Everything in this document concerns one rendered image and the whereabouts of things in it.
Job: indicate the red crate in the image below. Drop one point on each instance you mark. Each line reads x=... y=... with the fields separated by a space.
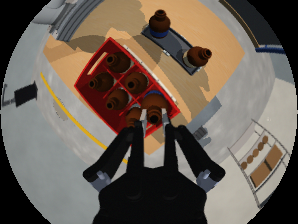
x=97 y=100

